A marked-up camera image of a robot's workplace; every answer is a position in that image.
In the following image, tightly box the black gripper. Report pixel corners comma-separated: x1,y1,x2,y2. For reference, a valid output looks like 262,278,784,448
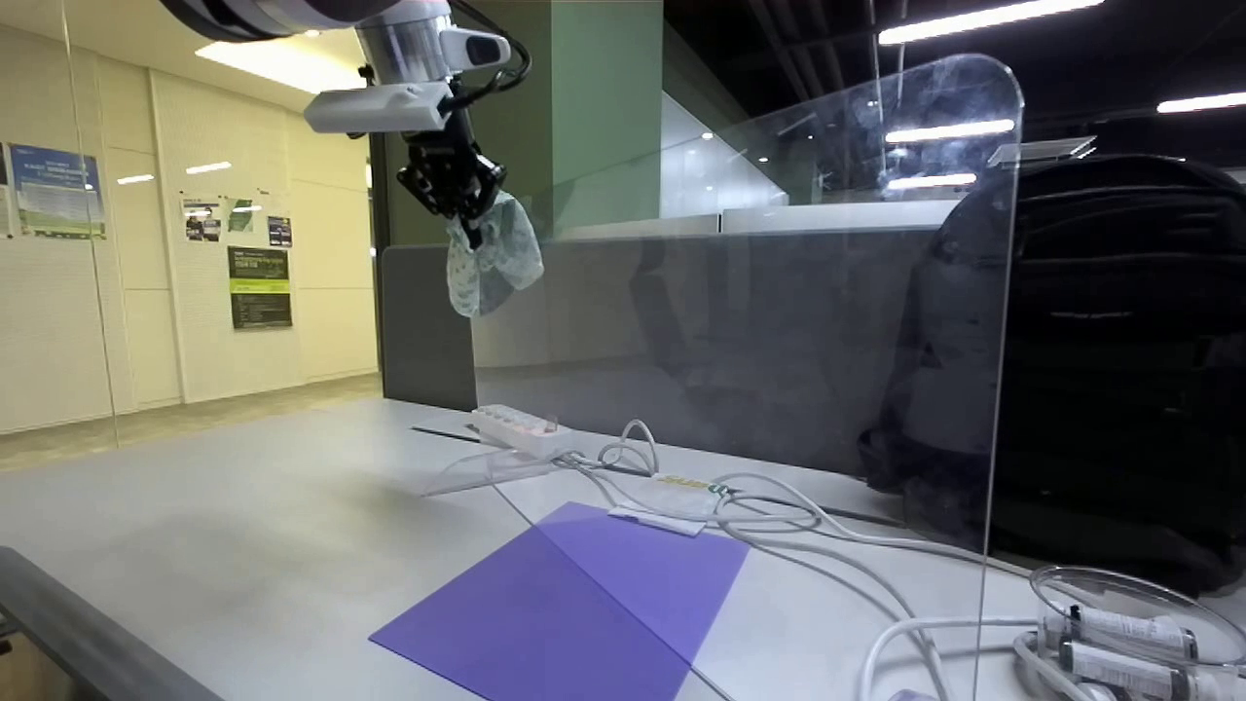
392,116,513,255

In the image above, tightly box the pale patterned cloth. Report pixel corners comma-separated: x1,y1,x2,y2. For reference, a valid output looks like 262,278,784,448
439,193,548,323

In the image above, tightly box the white power strip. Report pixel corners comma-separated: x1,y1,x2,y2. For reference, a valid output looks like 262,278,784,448
463,402,584,465

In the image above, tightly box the grey desk partition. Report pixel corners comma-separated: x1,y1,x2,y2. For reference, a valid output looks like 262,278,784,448
374,198,989,493

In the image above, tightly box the clear acrylic divider panel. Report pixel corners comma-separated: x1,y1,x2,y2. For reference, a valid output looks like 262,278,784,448
469,50,1027,701

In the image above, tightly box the white paper sheet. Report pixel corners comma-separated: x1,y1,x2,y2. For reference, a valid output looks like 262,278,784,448
607,480,733,539

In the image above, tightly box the purple paper sheet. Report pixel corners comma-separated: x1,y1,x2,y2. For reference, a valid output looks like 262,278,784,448
366,498,755,701

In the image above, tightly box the ceiling tube light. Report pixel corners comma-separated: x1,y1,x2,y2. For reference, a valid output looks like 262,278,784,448
1151,86,1246,116
876,0,1107,50

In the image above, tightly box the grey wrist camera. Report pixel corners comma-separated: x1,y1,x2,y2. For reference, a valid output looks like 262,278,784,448
304,81,452,139

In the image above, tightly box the dark green wall poster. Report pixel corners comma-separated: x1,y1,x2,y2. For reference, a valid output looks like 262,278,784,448
226,242,295,337

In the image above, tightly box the looped white cable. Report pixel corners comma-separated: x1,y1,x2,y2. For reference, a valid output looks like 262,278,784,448
592,419,665,480

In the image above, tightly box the blue wall poster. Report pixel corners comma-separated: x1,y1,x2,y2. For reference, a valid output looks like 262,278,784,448
3,139,110,246

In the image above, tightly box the long white cable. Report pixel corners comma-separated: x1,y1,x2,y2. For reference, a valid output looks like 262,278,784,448
570,460,1082,701

